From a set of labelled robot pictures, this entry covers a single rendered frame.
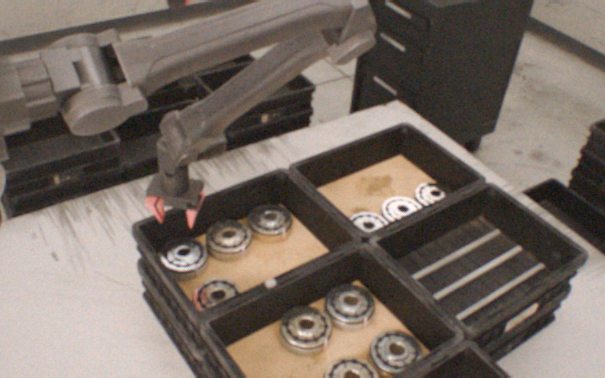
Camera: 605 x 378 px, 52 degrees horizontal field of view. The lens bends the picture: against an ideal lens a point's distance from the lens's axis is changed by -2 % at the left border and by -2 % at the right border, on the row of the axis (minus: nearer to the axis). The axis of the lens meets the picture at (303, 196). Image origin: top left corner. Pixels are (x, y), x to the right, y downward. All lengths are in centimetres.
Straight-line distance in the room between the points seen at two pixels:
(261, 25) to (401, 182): 93
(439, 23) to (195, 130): 167
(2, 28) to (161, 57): 335
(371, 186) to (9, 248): 93
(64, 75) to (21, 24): 336
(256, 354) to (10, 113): 70
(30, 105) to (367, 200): 101
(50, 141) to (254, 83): 152
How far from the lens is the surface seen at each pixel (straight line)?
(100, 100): 78
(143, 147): 252
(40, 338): 150
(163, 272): 125
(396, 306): 132
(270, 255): 142
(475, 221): 161
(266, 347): 125
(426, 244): 150
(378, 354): 123
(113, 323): 148
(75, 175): 222
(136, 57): 80
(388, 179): 167
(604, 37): 460
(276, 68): 98
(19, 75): 77
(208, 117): 106
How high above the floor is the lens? 184
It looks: 40 degrees down
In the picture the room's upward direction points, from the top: 5 degrees clockwise
